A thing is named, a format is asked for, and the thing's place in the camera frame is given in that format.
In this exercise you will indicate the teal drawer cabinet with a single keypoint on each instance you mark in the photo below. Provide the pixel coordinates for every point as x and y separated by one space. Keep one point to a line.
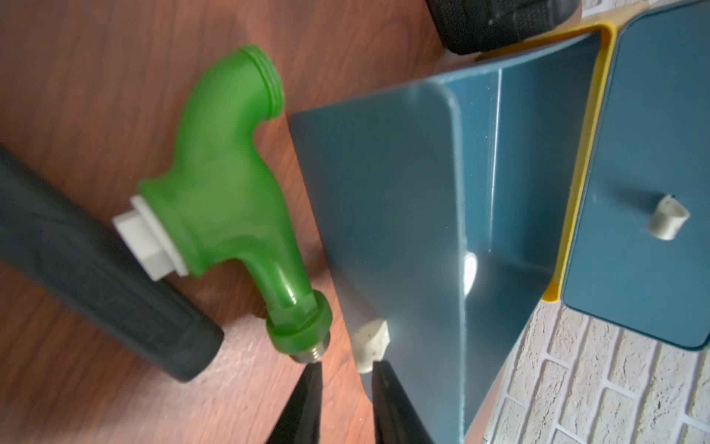
609 32

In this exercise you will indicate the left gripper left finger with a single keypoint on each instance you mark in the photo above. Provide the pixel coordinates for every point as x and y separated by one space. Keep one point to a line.
300 420

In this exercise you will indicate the green plastic faucet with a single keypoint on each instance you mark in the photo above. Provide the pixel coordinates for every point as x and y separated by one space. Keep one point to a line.
219 201

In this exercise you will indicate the black plastic tool case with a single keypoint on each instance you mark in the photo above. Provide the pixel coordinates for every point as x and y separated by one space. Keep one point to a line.
476 26

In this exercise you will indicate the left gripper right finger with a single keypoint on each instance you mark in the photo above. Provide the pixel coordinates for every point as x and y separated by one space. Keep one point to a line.
396 421

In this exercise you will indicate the small claw hammer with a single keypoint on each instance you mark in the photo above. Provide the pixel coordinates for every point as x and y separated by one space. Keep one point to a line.
57 245

